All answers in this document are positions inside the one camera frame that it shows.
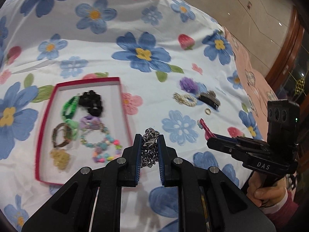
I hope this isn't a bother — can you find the light green hair tie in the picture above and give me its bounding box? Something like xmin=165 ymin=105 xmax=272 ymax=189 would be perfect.
xmin=64 ymin=118 xmax=80 ymax=141

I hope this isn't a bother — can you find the red jewelry box tray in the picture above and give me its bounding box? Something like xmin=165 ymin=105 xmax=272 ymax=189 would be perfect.
xmin=35 ymin=77 xmax=134 ymax=185

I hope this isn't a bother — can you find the wooden furniture edge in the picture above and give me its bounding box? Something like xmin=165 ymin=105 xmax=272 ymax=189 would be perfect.
xmin=266 ymin=6 xmax=305 ymax=91

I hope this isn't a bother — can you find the green braided hair tie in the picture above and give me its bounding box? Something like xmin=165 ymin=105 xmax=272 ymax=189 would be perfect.
xmin=60 ymin=95 xmax=80 ymax=124

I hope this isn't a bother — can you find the colourful bead bracelet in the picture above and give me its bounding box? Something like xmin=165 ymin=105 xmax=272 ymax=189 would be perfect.
xmin=80 ymin=125 xmax=123 ymax=164

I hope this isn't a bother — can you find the pink hair clip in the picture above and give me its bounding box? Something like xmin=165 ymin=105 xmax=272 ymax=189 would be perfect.
xmin=197 ymin=118 xmax=215 ymax=141

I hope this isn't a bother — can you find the black camera box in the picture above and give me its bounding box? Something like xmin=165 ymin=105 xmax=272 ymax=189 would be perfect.
xmin=267 ymin=100 xmax=300 ymax=165

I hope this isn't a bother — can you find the right hand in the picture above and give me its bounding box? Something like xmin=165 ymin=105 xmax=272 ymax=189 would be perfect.
xmin=247 ymin=172 xmax=286 ymax=207

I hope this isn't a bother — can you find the pink sleeve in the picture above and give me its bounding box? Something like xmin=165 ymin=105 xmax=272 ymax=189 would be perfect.
xmin=261 ymin=190 xmax=299 ymax=229

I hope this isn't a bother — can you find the purple fluffy scrunchie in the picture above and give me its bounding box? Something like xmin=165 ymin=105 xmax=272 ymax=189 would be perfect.
xmin=179 ymin=77 xmax=199 ymax=94

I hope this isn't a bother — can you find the pearl scrunchie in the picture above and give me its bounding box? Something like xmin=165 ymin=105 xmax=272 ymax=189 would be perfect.
xmin=173 ymin=93 xmax=197 ymax=107

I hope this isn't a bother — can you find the floral white bed sheet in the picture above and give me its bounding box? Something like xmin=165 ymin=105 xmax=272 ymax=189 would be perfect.
xmin=1 ymin=0 xmax=262 ymax=231

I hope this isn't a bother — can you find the grey claw hair clip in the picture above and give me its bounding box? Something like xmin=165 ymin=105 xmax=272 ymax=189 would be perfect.
xmin=197 ymin=91 xmax=221 ymax=110

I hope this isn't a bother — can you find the silver chain necklace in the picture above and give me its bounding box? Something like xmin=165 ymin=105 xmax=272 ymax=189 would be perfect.
xmin=140 ymin=127 xmax=160 ymax=168

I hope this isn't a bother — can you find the purple bow hair clip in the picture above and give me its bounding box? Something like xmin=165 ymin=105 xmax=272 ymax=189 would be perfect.
xmin=79 ymin=115 xmax=102 ymax=130

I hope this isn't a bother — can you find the green face wrist watch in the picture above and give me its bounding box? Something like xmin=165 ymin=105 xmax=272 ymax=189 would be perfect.
xmin=52 ymin=123 xmax=73 ymax=148

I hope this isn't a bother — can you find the pink blanket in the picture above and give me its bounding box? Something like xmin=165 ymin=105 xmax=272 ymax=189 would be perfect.
xmin=224 ymin=28 xmax=278 ymax=140

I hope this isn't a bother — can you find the black scrunchie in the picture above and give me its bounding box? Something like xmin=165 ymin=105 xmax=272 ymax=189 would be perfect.
xmin=78 ymin=90 xmax=104 ymax=117

